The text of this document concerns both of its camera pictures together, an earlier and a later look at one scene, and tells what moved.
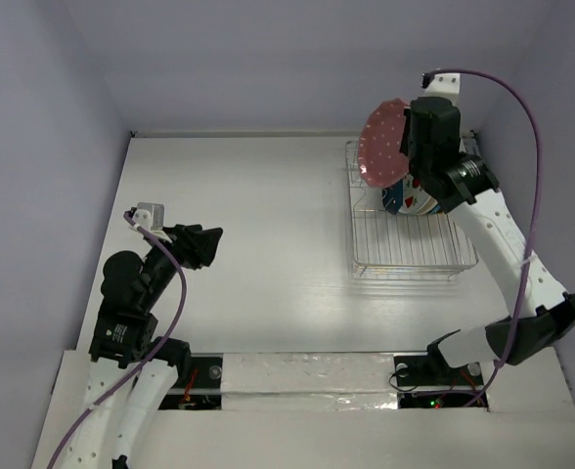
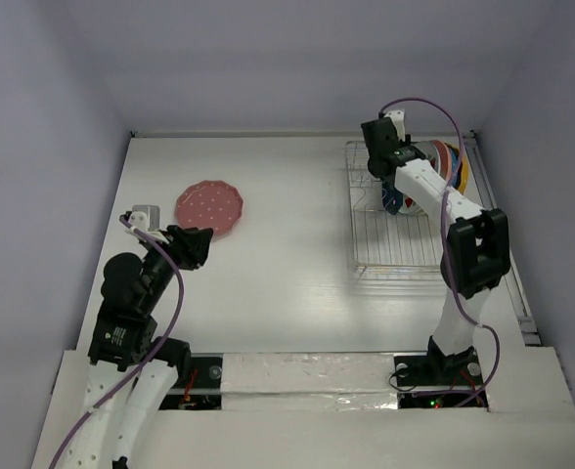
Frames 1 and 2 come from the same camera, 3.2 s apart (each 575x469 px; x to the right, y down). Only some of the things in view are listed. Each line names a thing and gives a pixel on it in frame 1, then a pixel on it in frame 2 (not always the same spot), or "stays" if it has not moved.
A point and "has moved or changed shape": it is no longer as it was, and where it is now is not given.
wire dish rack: (400, 248) stays
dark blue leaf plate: (392, 197) stays
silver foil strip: (308, 382) stays
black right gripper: (410, 135) -> (391, 198)
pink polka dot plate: (379, 156) has moved or changed shape
